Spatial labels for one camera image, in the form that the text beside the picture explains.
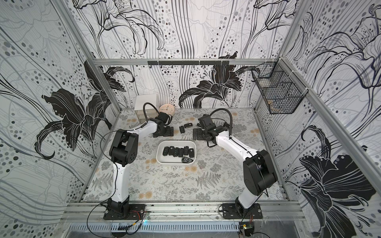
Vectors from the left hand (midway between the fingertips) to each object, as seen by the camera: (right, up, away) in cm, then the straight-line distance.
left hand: (166, 134), depth 105 cm
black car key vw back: (+16, +7, +3) cm, 17 cm away
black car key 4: (+18, -11, -12) cm, 24 cm away
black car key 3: (+15, -9, -12) cm, 21 cm away
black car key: (+5, -10, -11) cm, 16 cm away
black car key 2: (+12, -10, -12) cm, 20 cm away
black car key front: (+9, -10, -12) cm, 18 cm away
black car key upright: (+11, +4, 0) cm, 12 cm away
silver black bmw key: (+16, -14, -15) cm, 26 cm away
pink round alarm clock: (-1, +20, +11) cm, 22 cm away
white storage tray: (+6, -15, -14) cm, 21 cm away
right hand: (+26, +3, -15) cm, 30 cm away
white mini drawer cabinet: (-8, +15, -10) cm, 20 cm away
